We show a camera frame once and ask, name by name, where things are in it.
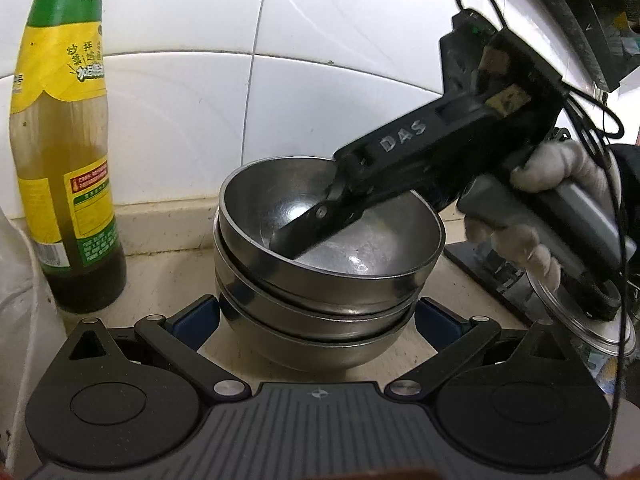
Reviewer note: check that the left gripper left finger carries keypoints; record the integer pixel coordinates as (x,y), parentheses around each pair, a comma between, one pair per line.
(176,340)

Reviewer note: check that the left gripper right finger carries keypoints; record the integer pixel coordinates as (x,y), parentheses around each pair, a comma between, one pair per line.
(458,342)

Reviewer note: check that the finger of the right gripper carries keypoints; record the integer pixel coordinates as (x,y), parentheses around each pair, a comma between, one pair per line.
(339,207)

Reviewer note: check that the white gloved right hand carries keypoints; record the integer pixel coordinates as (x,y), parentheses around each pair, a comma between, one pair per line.
(552,163)

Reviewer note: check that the round metal lid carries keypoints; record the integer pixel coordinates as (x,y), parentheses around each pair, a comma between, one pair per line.
(603,336)

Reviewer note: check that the yellow green oyster sauce bottle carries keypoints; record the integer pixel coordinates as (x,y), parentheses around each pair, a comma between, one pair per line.
(58,132)

